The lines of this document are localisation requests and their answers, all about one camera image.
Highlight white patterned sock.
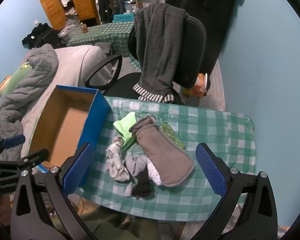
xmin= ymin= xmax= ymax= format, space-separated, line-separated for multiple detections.
xmin=105 ymin=137 xmax=130 ymax=182

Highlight grey quilted blanket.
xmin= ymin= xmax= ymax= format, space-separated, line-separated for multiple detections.
xmin=0 ymin=44 xmax=59 ymax=153

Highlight green plush toy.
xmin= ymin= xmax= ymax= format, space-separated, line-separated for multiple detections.
xmin=0 ymin=64 xmax=30 ymax=97

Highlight orange plastic bag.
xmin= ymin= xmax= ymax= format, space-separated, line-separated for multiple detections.
xmin=190 ymin=73 xmax=210 ymax=98

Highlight grey-brown fleece sock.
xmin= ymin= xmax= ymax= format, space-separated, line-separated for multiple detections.
xmin=129 ymin=116 xmax=196 ymax=187

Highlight wooden louvred wardrobe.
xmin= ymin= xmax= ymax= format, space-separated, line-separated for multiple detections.
xmin=34 ymin=0 xmax=102 ymax=30

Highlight grey clothes pile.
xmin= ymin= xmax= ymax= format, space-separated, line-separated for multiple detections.
xmin=58 ymin=20 xmax=80 ymax=39

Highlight green beaded sock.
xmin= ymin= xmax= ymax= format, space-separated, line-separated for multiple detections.
xmin=160 ymin=121 xmax=185 ymax=151

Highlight green checked tablecloth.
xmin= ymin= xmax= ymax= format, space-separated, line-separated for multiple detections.
xmin=75 ymin=96 xmax=257 ymax=222
xmin=67 ymin=21 xmax=140 ymax=58

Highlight dark grey striped-cuff pants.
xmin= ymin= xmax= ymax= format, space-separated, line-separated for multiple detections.
xmin=132 ymin=3 xmax=189 ymax=103

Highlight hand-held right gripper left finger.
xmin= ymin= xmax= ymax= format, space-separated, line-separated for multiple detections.
xmin=10 ymin=142 xmax=95 ymax=240

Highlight blue cardboard box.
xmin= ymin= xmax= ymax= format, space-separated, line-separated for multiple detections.
xmin=27 ymin=85 xmax=113 ymax=187

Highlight teal plastic basket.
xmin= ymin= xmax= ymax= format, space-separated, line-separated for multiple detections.
xmin=113 ymin=14 xmax=135 ymax=23

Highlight black sock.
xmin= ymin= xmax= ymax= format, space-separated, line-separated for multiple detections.
xmin=131 ymin=167 xmax=152 ymax=197

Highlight black bag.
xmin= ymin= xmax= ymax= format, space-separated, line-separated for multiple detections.
xmin=22 ymin=23 xmax=65 ymax=49

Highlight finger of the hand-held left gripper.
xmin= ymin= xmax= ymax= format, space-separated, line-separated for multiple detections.
xmin=0 ymin=149 xmax=50 ymax=172
xmin=0 ymin=134 xmax=26 ymax=159

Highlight pale striped bedding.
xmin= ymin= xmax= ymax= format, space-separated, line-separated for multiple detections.
xmin=205 ymin=60 xmax=227 ymax=112

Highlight dark hanging jackets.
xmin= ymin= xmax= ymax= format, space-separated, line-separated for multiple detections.
xmin=97 ymin=0 xmax=127 ymax=23

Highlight grey sock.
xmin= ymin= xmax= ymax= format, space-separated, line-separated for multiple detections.
xmin=125 ymin=155 xmax=150 ymax=178

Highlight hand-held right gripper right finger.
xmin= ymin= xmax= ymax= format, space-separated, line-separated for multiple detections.
xmin=195 ymin=142 xmax=278 ymax=240

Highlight neon green sock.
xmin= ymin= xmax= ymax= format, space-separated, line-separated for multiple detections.
xmin=113 ymin=112 xmax=138 ymax=150

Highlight black office chair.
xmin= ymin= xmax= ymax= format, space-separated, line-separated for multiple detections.
xmin=84 ymin=15 xmax=212 ymax=105

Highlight white fluffy sock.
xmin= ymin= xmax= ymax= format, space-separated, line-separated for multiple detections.
xmin=146 ymin=161 xmax=163 ymax=186

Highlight dark hanging coat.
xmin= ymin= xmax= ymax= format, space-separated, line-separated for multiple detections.
xmin=165 ymin=0 xmax=247 ymax=75

